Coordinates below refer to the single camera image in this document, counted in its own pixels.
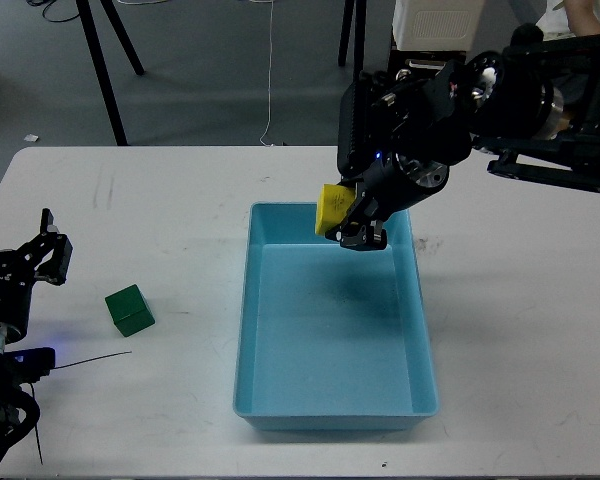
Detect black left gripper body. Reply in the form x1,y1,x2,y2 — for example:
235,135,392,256
0,250,33,344

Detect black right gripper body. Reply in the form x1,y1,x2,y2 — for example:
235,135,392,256
347,152,450,224

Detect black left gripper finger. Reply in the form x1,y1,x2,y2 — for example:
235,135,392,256
17,208,73,286

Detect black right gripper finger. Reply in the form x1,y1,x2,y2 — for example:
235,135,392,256
324,199,388,251
338,177,363,198

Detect yellow wooden block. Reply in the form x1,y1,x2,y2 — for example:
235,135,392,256
315,184,356,236

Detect green wooden block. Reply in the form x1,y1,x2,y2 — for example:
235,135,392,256
105,284,155,337

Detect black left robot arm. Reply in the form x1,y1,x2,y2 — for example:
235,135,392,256
0,208,72,463

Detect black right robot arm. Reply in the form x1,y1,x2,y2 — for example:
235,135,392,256
315,35,600,251

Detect black storage box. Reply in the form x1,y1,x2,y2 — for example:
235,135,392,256
387,49,463,79

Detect blue plastic bin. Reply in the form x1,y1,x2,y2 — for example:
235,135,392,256
233,203,439,431

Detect black tripod legs right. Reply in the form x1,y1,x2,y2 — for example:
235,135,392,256
337,0,367,80

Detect black tripod legs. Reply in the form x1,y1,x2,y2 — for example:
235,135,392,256
74,0,146,147
337,0,367,80

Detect seated person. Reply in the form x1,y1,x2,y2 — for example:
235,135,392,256
536,0,600,41

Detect black tripod legs left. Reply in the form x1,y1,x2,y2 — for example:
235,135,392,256
74,0,146,147

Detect white hanging cable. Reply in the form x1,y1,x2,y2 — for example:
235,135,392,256
259,0,277,148

